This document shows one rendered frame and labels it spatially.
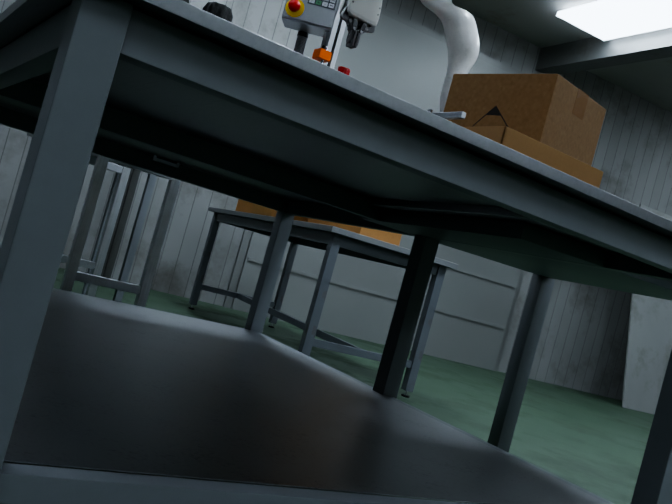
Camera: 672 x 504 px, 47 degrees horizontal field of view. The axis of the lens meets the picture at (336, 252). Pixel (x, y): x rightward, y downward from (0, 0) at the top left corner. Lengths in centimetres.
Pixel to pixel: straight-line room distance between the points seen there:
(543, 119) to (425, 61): 590
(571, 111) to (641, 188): 768
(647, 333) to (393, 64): 398
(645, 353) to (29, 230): 825
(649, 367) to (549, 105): 728
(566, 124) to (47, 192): 124
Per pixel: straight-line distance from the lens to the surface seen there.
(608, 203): 147
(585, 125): 194
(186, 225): 672
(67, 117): 98
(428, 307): 426
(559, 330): 891
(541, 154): 138
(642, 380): 887
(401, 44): 755
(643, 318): 892
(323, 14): 252
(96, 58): 99
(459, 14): 250
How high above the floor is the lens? 56
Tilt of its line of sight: 1 degrees up
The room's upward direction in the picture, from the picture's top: 15 degrees clockwise
